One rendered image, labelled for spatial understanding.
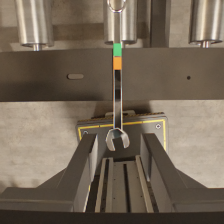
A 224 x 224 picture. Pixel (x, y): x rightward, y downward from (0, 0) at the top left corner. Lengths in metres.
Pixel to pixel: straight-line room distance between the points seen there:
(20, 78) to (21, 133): 1.52
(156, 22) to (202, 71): 0.43
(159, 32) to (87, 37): 0.89
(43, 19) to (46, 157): 1.45
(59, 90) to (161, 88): 0.18
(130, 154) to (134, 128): 0.22
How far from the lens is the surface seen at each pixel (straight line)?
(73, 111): 1.55
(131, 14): 0.57
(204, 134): 1.79
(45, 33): 0.62
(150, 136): 0.16
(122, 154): 1.30
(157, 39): 0.70
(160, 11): 0.72
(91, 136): 0.16
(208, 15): 0.63
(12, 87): 0.34
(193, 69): 0.31
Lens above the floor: 1.45
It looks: 75 degrees down
